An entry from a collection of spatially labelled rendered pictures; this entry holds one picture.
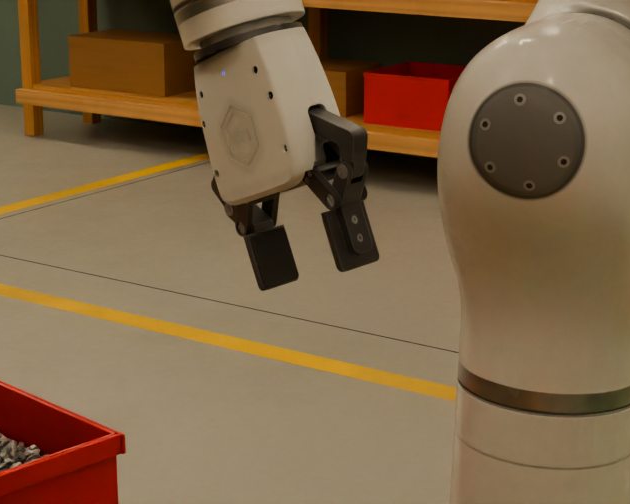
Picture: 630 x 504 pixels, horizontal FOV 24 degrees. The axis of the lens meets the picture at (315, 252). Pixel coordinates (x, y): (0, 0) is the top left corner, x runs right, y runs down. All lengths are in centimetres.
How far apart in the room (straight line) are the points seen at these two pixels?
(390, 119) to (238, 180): 529
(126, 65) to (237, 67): 622
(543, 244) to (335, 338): 350
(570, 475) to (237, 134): 30
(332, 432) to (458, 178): 284
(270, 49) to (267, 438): 273
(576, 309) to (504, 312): 4
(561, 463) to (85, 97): 639
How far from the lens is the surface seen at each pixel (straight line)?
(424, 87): 615
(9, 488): 118
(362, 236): 93
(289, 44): 94
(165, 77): 703
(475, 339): 92
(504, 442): 93
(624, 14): 94
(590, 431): 92
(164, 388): 395
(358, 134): 90
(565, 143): 80
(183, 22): 96
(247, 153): 95
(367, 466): 346
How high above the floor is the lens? 139
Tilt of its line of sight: 15 degrees down
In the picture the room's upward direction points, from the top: straight up
